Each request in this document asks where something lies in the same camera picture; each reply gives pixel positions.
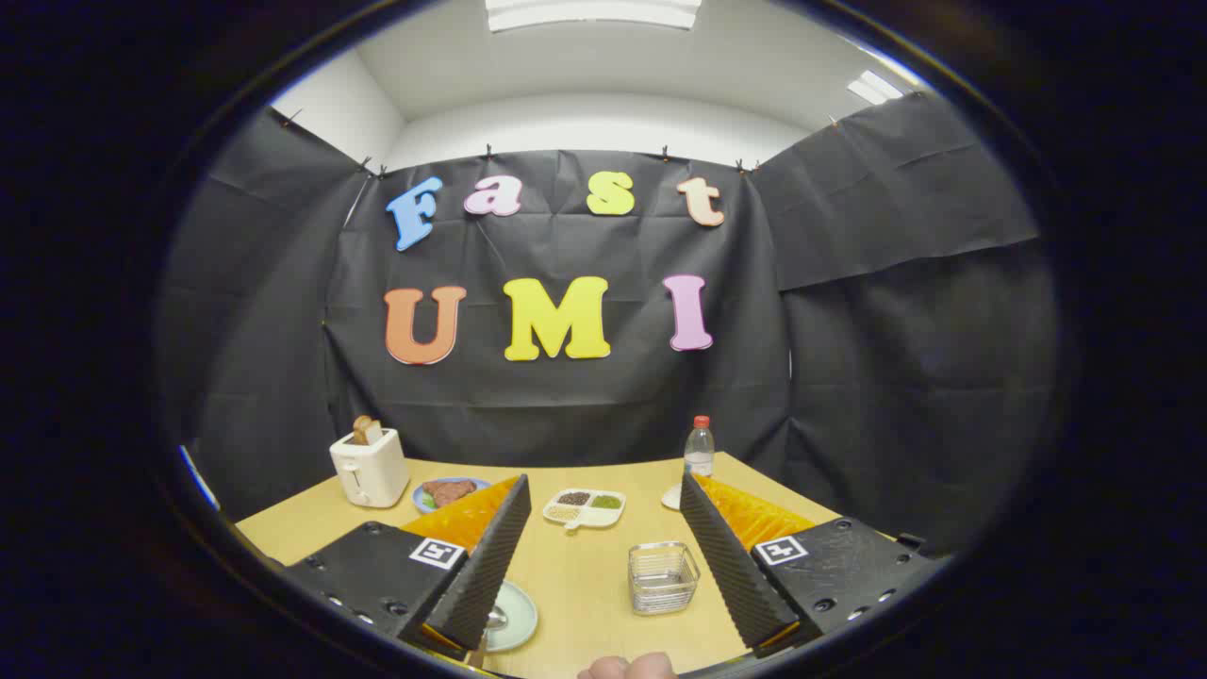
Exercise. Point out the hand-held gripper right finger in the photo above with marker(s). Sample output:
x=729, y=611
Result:
x=726, y=566

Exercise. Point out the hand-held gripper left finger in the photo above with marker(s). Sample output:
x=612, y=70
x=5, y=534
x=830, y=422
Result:
x=490, y=575

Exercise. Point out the metal spoon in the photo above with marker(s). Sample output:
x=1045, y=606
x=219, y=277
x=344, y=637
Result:
x=496, y=619

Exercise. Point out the light green plate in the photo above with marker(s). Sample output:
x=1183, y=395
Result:
x=520, y=618

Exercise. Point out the metal mesh basket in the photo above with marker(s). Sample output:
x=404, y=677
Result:
x=663, y=580

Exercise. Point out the white square coaster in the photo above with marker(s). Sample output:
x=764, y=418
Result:
x=671, y=498

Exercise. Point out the brown steak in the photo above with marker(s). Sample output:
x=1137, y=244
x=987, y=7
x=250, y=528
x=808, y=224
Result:
x=450, y=491

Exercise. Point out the blue plate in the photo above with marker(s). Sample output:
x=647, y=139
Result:
x=421, y=500

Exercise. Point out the white divided dish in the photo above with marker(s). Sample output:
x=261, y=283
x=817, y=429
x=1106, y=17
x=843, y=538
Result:
x=585, y=509

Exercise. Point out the clear water bottle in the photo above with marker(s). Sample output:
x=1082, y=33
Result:
x=699, y=453

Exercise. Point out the white toaster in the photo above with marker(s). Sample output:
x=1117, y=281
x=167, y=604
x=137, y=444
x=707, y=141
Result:
x=372, y=471

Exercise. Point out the black backdrop cloth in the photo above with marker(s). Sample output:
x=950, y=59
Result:
x=566, y=415

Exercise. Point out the toasted bread slice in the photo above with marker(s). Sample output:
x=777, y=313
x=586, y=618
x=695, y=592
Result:
x=366, y=430

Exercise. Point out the small ceiling light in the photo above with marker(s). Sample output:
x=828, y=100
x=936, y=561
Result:
x=875, y=87

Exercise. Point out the long ceiling light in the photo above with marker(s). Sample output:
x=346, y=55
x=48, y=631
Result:
x=594, y=11

